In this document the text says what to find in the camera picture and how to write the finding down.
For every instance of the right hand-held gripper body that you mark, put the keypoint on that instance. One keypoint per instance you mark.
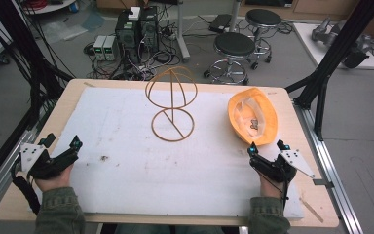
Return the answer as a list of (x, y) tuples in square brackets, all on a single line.
[(277, 170)]

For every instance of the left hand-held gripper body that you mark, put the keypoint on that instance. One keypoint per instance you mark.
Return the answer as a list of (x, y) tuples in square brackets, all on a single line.
[(39, 165)]

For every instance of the orange hat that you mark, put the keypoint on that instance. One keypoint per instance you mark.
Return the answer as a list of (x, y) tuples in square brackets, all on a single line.
[(266, 130)]

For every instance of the person's right hand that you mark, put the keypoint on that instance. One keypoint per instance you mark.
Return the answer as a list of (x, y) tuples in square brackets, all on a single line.
[(269, 188)]

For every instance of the person's left hand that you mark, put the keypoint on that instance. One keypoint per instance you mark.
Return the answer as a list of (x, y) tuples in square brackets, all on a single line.
[(53, 182)]

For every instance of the thin wooden stick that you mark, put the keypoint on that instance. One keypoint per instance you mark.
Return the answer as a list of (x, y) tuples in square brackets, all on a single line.
[(311, 210)]

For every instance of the white foam mat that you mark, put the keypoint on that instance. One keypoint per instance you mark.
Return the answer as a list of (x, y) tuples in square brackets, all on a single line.
[(162, 175)]

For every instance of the grey power supply unit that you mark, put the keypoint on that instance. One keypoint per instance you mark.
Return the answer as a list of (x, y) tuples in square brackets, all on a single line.
[(111, 48), (99, 48)]

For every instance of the black round stool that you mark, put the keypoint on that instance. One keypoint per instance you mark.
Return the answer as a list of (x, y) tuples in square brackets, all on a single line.
[(234, 45), (263, 17)]

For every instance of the white floor board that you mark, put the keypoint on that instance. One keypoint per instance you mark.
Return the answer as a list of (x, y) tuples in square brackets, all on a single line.
[(308, 42)]

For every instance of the clear plastic sheet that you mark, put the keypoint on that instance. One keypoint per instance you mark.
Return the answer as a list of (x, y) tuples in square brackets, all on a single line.
[(65, 31)]

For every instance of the black computer tower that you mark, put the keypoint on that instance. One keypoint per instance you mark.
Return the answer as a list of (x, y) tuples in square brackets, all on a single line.
[(126, 34), (149, 31)]

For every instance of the black flat case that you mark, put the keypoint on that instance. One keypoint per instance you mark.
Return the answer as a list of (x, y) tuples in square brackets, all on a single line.
[(220, 22)]

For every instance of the white round table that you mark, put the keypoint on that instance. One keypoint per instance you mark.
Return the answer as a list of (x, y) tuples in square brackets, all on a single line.
[(50, 6)]

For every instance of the white box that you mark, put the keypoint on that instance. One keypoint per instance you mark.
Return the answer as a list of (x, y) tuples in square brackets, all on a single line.
[(134, 13)]

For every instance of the aluminium rail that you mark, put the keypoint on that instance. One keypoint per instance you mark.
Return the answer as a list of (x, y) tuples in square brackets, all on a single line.
[(6, 162), (331, 175)]

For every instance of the grey metal bracket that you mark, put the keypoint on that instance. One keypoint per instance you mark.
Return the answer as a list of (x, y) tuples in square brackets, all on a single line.
[(323, 183)]

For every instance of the black frame strut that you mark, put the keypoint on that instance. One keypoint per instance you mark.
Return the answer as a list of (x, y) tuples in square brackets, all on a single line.
[(32, 61), (334, 61)]

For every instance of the grey metal stand post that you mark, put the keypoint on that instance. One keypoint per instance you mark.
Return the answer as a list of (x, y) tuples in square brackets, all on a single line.
[(183, 35)]

